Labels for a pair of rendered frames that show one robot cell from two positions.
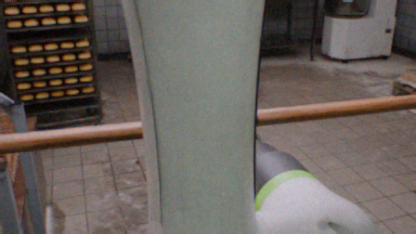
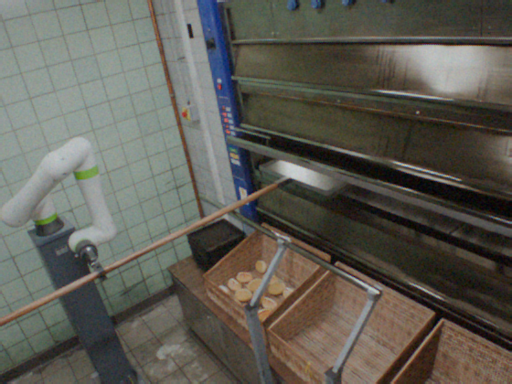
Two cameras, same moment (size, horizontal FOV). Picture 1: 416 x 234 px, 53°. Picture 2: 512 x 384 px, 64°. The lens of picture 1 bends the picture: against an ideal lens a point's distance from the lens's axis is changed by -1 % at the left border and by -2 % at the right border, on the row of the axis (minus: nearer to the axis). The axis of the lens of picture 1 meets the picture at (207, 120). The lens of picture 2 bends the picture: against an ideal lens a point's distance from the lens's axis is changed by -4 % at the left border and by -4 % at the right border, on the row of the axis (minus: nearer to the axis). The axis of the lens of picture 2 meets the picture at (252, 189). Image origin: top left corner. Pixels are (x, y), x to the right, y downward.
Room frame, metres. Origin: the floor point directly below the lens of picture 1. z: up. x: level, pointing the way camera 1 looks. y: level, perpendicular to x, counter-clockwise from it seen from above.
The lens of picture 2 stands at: (2.29, 0.30, 2.12)
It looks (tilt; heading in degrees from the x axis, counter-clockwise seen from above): 25 degrees down; 167
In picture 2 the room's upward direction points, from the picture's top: 11 degrees counter-clockwise
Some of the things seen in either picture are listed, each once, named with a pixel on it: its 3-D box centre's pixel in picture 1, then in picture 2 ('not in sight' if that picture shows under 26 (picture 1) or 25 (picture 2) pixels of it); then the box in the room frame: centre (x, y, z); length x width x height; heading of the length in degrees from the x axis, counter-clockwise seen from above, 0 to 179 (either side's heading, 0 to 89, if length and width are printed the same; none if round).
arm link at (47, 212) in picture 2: not in sight; (37, 204); (0.15, -0.29, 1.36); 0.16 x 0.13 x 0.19; 150
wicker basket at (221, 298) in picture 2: not in sight; (265, 277); (0.47, 0.72, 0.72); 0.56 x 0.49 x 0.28; 19
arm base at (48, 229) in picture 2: not in sight; (45, 220); (0.09, -0.31, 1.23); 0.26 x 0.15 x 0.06; 22
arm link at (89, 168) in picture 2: not in sight; (80, 157); (0.32, 0.01, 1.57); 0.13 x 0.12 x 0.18; 150
